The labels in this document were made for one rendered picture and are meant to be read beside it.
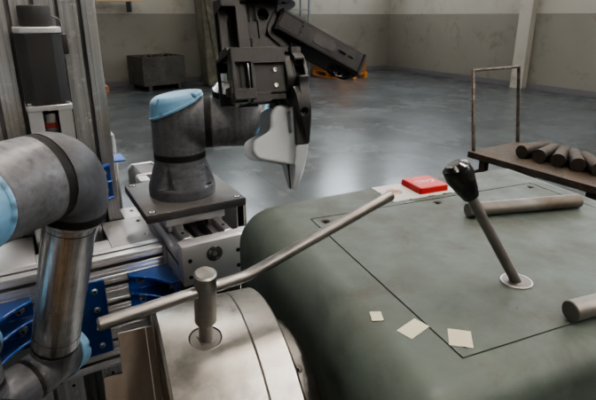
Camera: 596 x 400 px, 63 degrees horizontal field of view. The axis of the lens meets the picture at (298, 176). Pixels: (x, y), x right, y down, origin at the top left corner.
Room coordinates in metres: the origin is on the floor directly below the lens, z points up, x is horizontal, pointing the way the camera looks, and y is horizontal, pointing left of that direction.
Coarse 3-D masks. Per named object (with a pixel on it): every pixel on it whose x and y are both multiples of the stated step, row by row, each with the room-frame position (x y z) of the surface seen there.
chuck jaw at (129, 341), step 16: (128, 336) 0.48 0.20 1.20; (144, 336) 0.48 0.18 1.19; (128, 352) 0.47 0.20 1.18; (144, 352) 0.47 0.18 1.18; (128, 368) 0.46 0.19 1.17; (144, 368) 0.46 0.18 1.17; (112, 384) 0.44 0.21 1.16; (128, 384) 0.45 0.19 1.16; (144, 384) 0.45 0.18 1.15; (160, 384) 0.46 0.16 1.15
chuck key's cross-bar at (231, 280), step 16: (368, 208) 0.51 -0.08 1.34; (336, 224) 0.49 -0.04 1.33; (304, 240) 0.47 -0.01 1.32; (320, 240) 0.48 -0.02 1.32; (272, 256) 0.45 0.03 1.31; (288, 256) 0.46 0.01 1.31; (240, 272) 0.44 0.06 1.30; (256, 272) 0.44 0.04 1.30; (192, 288) 0.41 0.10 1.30; (224, 288) 0.42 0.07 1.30; (144, 304) 0.38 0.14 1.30; (160, 304) 0.39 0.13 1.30; (176, 304) 0.39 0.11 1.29; (112, 320) 0.36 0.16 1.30; (128, 320) 0.37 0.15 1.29
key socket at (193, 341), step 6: (198, 330) 0.44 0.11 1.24; (216, 330) 0.44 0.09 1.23; (192, 336) 0.43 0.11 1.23; (216, 336) 0.43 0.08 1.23; (192, 342) 0.42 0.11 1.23; (198, 342) 0.42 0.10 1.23; (210, 342) 0.42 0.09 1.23; (216, 342) 0.42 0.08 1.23; (198, 348) 0.41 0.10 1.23; (204, 348) 0.41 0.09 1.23; (210, 348) 0.41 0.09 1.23
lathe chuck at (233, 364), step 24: (168, 312) 0.47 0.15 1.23; (192, 312) 0.47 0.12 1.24; (216, 312) 0.47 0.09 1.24; (168, 336) 0.42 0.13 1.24; (240, 336) 0.43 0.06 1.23; (168, 360) 0.39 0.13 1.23; (192, 360) 0.40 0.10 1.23; (216, 360) 0.40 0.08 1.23; (240, 360) 0.40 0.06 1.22; (168, 384) 0.37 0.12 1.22; (192, 384) 0.38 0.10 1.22; (216, 384) 0.38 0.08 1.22; (240, 384) 0.38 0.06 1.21; (264, 384) 0.39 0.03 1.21
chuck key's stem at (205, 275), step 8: (200, 272) 0.41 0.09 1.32; (208, 272) 0.41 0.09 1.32; (200, 280) 0.40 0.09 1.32; (208, 280) 0.40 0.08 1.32; (200, 288) 0.40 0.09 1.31; (208, 288) 0.40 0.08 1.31; (200, 296) 0.40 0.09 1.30; (208, 296) 0.41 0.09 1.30; (200, 304) 0.41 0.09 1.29; (208, 304) 0.41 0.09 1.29; (200, 312) 0.41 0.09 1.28; (208, 312) 0.41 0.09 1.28; (200, 320) 0.41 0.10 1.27; (208, 320) 0.41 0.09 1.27; (200, 328) 0.42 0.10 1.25; (208, 328) 0.42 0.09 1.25; (200, 336) 0.42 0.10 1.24; (208, 336) 0.42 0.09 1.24
